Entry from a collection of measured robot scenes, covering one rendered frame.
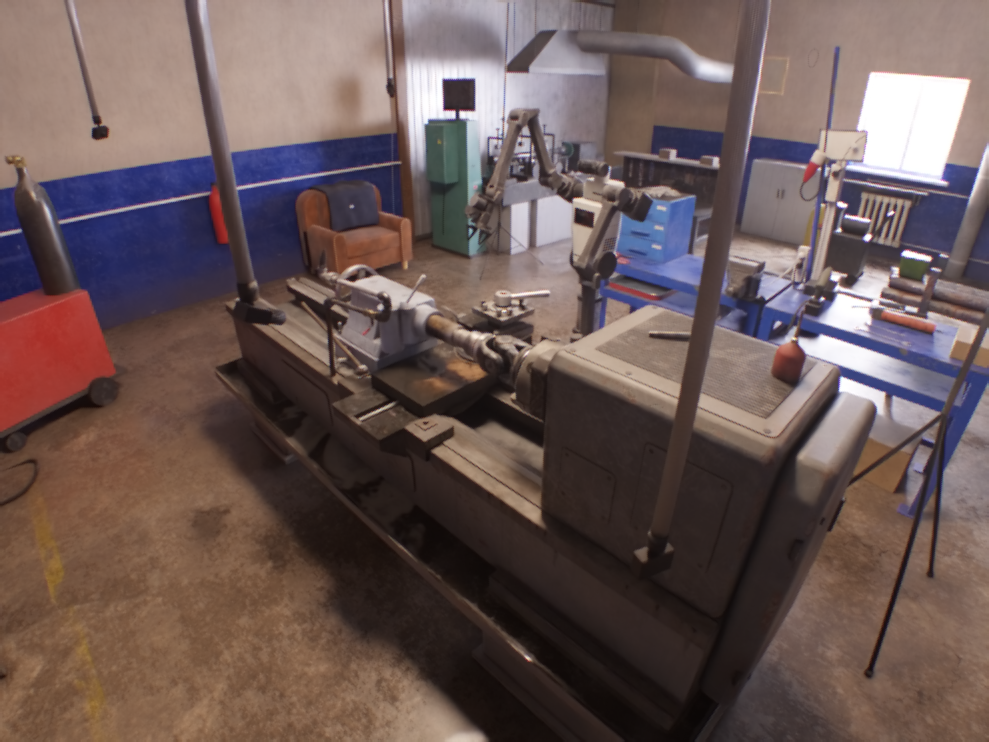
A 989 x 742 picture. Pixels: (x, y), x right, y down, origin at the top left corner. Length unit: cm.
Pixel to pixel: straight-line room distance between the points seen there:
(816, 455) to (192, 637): 229
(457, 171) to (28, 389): 439
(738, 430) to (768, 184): 724
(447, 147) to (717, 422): 529
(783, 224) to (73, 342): 784
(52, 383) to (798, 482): 406
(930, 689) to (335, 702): 222
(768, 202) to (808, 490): 726
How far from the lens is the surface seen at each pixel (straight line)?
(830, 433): 128
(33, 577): 323
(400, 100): 669
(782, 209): 822
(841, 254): 688
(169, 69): 569
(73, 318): 423
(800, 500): 116
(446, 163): 612
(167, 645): 261
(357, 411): 195
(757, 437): 111
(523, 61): 658
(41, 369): 420
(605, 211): 256
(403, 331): 203
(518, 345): 172
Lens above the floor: 192
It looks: 29 degrees down
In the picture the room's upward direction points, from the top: straight up
